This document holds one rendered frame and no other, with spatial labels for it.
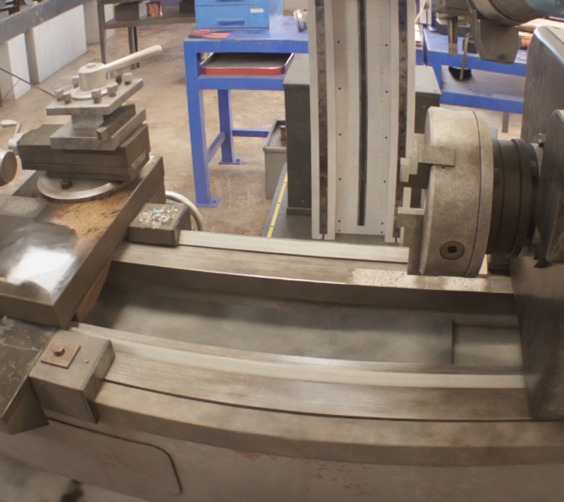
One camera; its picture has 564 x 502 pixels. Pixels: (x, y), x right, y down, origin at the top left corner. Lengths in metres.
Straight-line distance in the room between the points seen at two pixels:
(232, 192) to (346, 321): 2.05
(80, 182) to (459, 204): 0.83
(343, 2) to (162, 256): 1.04
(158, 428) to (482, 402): 0.50
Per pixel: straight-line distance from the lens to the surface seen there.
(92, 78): 1.26
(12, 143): 1.46
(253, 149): 3.64
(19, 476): 1.46
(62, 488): 1.40
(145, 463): 1.10
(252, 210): 3.02
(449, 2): 0.76
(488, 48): 0.73
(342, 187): 2.14
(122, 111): 1.27
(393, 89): 1.95
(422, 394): 0.93
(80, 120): 1.29
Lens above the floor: 1.52
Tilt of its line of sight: 31 degrees down
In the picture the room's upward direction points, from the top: 3 degrees counter-clockwise
